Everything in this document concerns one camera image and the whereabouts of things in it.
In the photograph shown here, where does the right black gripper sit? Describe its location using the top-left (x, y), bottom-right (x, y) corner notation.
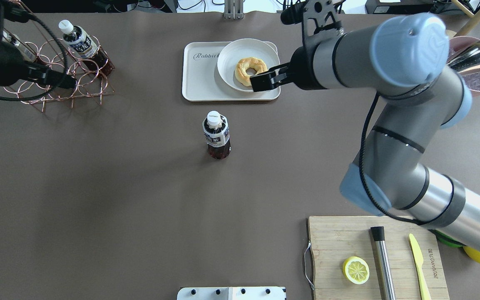
top-left (250, 0), bottom-right (345, 93)

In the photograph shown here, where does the tea bottle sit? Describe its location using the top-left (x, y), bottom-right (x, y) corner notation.
top-left (2, 30), bottom-right (37, 62)
top-left (58, 20), bottom-right (114, 76)
top-left (202, 110), bottom-right (231, 160)

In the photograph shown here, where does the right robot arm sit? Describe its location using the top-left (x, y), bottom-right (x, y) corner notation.
top-left (251, 0), bottom-right (480, 251)

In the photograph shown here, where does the cream serving tray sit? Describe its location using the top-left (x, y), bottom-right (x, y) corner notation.
top-left (182, 41), bottom-right (281, 101)

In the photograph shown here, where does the glazed donut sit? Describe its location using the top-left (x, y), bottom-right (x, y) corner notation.
top-left (234, 57), bottom-right (268, 87)

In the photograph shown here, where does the white round plate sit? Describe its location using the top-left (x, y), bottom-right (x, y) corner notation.
top-left (217, 38), bottom-right (280, 93)

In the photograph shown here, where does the bamboo cutting board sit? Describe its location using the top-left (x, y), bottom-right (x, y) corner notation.
top-left (308, 216), bottom-right (450, 300)

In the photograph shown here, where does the metal ice scoop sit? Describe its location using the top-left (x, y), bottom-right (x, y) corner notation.
top-left (447, 37), bottom-right (480, 76)

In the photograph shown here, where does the half lemon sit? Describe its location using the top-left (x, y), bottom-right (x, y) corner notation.
top-left (342, 256), bottom-right (370, 285)

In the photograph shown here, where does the yellow plastic knife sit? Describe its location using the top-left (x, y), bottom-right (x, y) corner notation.
top-left (408, 233), bottom-right (432, 300)

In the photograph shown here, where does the green lime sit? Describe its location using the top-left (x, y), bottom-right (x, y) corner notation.
top-left (431, 230), bottom-right (465, 248)

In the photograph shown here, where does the steel muddler black tip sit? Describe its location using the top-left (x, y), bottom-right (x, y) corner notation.
top-left (370, 226), bottom-right (396, 300)

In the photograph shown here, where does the lower whole lemon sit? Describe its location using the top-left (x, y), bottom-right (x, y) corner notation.
top-left (463, 246), bottom-right (480, 264)

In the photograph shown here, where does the aluminium frame post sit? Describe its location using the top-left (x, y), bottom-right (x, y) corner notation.
top-left (223, 0), bottom-right (245, 20)

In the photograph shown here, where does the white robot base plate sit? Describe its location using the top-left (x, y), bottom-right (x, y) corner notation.
top-left (177, 285), bottom-right (287, 300)

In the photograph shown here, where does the copper wire bottle rack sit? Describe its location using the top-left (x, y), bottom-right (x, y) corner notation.
top-left (2, 20), bottom-right (115, 112)

